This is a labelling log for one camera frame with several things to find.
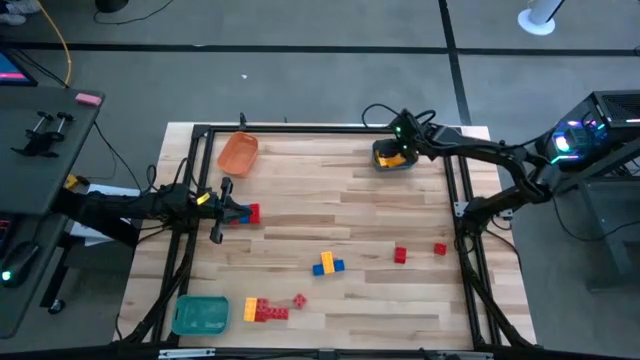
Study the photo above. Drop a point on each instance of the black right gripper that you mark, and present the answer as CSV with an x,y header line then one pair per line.
x,y
405,131

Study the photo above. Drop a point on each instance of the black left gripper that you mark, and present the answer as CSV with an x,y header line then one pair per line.
x,y
219,207

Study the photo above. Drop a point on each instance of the blue square toy block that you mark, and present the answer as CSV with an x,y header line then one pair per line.
x,y
339,265
317,270
244,220

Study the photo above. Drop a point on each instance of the yellow long toy block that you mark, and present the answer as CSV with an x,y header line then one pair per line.
x,y
327,262
250,309

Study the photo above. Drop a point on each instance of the teal plastic bin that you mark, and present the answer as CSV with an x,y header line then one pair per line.
x,y
200,316

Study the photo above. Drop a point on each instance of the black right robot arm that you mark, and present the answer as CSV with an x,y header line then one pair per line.
x,y
500,155

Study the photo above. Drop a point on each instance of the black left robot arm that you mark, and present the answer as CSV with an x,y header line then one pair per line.
x,y
115,210

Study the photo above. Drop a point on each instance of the dark grey plastic bin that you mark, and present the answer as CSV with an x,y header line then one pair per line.
x,y
385,168

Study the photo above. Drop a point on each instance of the yellow tape tag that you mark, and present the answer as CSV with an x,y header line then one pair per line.
x,y
203,198

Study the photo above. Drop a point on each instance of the orange plastic bin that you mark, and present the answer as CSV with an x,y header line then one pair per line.
x,y
237,155

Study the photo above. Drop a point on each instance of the white paper sheet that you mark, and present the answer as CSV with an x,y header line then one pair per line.
x,y
112,190

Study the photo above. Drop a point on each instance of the black crossbar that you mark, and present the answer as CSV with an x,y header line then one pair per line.
x,y
260,354

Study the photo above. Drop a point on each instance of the yellow black small device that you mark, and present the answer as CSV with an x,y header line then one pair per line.
x,y
72,181

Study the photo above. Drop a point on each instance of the pink rectangular sponge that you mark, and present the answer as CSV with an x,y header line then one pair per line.
x,y
88,99

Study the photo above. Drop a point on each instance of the white round stand base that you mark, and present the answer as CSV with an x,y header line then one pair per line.
x,y
535,22

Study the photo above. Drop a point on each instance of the black desk leg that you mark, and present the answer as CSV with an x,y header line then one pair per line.
x,y
57,270

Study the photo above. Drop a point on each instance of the black desk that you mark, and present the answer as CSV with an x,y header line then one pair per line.
x,y
45,175

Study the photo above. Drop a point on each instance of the black caster wheel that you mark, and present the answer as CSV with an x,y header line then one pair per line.
x,y
56,306

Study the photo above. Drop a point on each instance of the black computer tower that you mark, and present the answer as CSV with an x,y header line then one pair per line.
x,y
615,107

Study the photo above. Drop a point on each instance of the black computer mouse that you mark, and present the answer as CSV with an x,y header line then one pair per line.
x,y
20,260

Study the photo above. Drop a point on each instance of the grey computer stand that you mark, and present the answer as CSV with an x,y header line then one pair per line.
x,y
610,225

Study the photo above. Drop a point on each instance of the black round base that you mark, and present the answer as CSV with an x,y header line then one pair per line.
x,y
111,5

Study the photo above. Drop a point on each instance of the computer screen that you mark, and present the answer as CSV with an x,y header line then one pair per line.
x,y
12,67

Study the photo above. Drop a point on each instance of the person's shoe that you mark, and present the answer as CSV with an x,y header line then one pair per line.
x,y
22,7
12,20

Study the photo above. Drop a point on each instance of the black aluminium frame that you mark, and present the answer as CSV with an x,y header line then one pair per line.
x,y
325,129

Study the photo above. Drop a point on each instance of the black rail clamp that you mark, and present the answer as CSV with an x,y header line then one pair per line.
x,y
242,121

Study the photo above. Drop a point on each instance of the black diagonal frame brace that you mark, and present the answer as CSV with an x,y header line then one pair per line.
x,y
502,312
148,312

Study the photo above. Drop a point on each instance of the silver metal bracket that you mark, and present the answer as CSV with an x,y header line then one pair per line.
x,y
465,356
185,353

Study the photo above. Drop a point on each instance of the black clamp bracket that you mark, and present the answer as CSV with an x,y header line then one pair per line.
x,y
40,142

